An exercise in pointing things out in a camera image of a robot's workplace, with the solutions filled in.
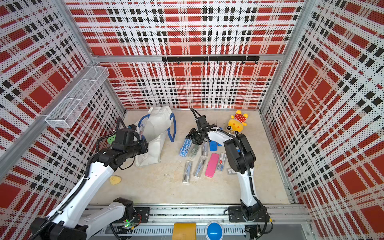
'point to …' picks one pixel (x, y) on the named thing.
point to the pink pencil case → (212, 165)
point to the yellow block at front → (184, 231)
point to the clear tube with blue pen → (200, 166)
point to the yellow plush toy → (236, 124)
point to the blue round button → (214, 231)
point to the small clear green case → (193, 151)
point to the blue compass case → (185, 147)
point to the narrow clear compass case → (205, 148)
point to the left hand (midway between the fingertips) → (150, 144)
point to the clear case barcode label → (231, 171)
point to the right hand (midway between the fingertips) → (189, 138)
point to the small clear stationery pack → (220, 166)
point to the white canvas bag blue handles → (154, 125)
